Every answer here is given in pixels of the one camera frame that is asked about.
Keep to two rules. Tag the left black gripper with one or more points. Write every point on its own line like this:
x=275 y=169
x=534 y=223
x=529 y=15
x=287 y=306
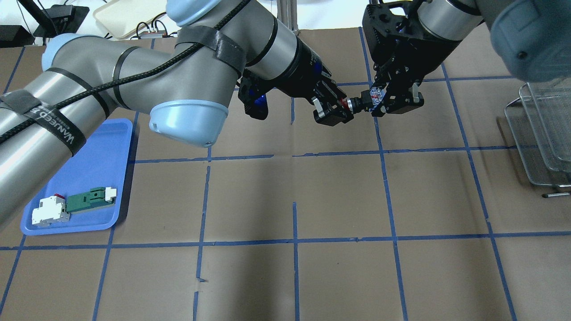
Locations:
x=304 y=70

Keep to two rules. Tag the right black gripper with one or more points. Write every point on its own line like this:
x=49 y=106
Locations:
x=423 y=52

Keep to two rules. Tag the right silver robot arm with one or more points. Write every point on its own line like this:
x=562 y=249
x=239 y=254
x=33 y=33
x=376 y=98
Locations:
x=532 y=37

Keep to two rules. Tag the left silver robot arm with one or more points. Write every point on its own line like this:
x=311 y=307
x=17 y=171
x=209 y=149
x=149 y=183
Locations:
x=221 y=44

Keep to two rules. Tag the beige plastic tray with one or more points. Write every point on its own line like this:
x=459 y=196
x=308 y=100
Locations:
x=121 y=17

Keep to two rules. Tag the blue plastic tray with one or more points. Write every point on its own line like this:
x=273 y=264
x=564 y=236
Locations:
x=102 y=162

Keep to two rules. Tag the green white terminal block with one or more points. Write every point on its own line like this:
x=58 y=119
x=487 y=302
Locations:
x=95 y=198

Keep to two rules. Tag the black monitor stand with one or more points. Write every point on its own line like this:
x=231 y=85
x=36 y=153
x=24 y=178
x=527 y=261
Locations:
x=56 y=20

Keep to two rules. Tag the white circuit breaker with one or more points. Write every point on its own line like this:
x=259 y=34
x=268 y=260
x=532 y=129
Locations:
x=50 y=210

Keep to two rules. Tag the aluminium frame post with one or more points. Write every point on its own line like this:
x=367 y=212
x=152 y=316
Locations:
x=287 y=13

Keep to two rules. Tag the wire mesh shelf rack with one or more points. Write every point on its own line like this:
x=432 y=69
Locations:
x=540 y=123

